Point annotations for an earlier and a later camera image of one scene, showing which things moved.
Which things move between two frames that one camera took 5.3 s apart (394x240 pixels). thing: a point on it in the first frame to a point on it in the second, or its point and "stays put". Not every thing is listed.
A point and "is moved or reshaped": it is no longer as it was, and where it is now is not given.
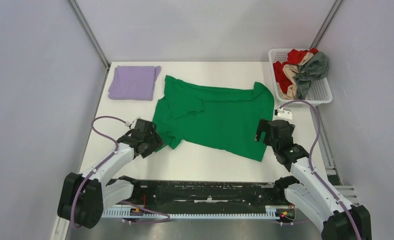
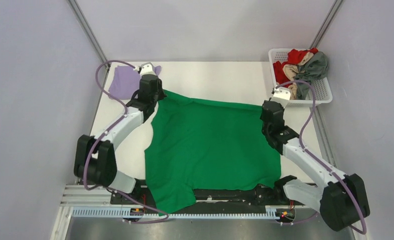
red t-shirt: [294, 57] stays put
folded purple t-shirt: [134, 83] stays put
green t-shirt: [221, 121] is moved or reshaped
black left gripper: [157, 142] to [162, 94]
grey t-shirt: [315, 67] stays put
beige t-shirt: [292, 71] stays put
